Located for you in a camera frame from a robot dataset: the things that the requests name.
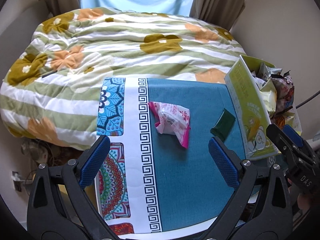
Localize purple brown snack bag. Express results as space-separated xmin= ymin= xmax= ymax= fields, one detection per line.
xmin=271 ymin=71 xmax=295 ymax=114

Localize dark green small packet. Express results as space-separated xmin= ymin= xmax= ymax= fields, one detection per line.
xmin=210 ymin=108 xmax=235 ymax=142

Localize pink white snack packet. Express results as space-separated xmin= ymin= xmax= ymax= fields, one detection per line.
xmin=148 ymin=101 xmax=190 ymax=149

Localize chiffon cake packet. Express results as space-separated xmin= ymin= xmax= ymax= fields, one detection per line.
xmin=260 ymin=79 xmax=277 ymax=116

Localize black floor lamp pole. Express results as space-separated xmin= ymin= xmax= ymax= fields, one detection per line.
xmin=296 ymin=94 xmax=319 ymax=109

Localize green cardboard box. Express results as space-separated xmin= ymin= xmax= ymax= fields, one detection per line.
xmin=224 ymin=55 xmax=303 ymax=161

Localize floral striped quilt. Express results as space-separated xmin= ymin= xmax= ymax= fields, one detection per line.
xmin=1 ymin=8 xmax=244 ymax=150

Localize right beige curtain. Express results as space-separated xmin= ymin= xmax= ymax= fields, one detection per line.
xmin=189 ymin=0 xmax=245 ymax=30

